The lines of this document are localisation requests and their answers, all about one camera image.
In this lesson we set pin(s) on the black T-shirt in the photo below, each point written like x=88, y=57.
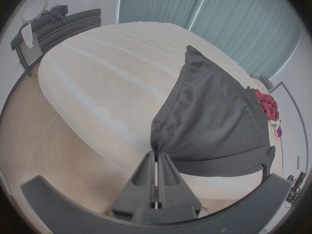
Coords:
x=207, y=118

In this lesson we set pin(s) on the dark red garment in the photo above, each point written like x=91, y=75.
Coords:
x=268, y=106

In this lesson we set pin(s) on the bed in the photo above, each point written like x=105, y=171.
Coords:
x=97, y=82

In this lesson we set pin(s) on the white cloth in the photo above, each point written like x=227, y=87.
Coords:
x=27, y=36

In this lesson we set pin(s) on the grey bedside table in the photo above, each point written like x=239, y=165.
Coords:
x=267, y=82

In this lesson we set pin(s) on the white printed garment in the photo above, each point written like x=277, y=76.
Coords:
x=274, y=124

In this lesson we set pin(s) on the purple garment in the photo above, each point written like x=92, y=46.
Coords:
x=279, y=131

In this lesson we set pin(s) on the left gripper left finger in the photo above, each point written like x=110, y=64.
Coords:
x=140, y=184

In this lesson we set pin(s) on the blue-green curtain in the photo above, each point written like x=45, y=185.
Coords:
x=243, y=28
x=158, y=4

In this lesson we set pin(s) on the black chest of drawers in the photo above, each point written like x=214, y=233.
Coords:
x=73, y=21

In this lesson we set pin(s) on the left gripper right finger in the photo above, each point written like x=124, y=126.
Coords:
x=171, y=184

